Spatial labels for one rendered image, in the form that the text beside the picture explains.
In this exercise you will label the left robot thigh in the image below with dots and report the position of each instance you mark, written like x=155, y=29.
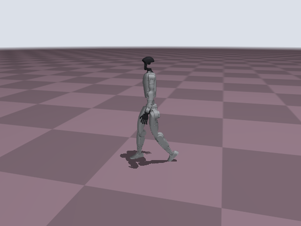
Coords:
x=153, y=122

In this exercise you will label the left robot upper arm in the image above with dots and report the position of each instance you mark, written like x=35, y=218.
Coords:
x=151, y=79

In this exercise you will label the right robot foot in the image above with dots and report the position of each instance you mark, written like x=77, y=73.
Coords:
x=135, y=156

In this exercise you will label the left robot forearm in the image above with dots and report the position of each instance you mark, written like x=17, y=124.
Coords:
x=149, y=102

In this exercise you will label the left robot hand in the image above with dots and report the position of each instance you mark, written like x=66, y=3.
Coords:
x=144, y=117

